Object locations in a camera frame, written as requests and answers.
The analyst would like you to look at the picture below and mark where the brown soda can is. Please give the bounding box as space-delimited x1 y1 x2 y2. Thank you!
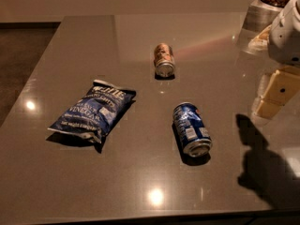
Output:
154 43 175 78

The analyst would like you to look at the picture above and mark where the blue pepsi can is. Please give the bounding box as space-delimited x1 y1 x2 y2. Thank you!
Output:
172 102 212 158

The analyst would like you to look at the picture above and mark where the jar of brown nuts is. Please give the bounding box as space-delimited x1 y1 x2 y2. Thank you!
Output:
242 0 290 32

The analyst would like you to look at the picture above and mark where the blue kettle chips bag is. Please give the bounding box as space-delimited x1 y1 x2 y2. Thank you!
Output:
49 80 136 143

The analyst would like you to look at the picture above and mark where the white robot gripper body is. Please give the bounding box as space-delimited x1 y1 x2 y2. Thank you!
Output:
268 0 300 66

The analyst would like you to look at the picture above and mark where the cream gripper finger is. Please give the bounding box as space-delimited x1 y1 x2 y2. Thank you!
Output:
254 66 300 119

